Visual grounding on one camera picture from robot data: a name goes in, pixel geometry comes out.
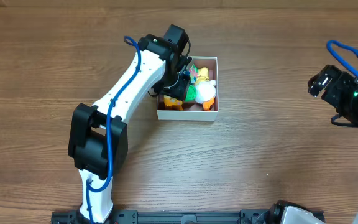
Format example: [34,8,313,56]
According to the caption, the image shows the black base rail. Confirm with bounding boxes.
[50,208,326,224]

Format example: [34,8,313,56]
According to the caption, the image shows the multicoloured puzzle cube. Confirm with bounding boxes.
[188,65,198,84]

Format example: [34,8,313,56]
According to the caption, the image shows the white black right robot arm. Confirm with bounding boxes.
[266,67,358,223]

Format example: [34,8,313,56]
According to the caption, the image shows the orange plastic bear toy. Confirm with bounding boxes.
[163,95,183,111]

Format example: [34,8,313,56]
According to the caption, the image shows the green round toy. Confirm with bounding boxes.
[185,85,197,101]

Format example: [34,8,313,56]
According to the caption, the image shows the white yellow plush duck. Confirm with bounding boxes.
[194,67,216,111]

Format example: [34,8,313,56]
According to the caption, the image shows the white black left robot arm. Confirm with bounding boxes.
[68,30,191,223]

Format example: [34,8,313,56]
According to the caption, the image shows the white cardboard box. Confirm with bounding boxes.
[157,56,219,121]

